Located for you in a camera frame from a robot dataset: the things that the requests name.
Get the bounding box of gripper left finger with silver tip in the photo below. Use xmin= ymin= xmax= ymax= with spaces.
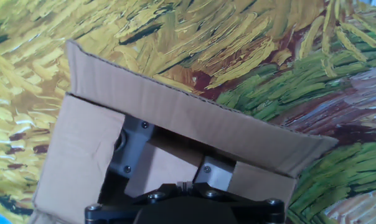
xmin=108 ymin=114 xmax=156 ymax=180

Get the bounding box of gripper right finger with silver tip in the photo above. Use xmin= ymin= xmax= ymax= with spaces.
xmin=192 ymin=155 xmax=237 ymax=192

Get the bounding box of brown cardboard box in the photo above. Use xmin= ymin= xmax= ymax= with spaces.
xmin=27 ymin=39 xmax=339 ymax=224

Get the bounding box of Van Gogh painting print cloth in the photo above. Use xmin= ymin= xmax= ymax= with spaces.
xmin=0 ymin=0 xmax=376 ymax=224

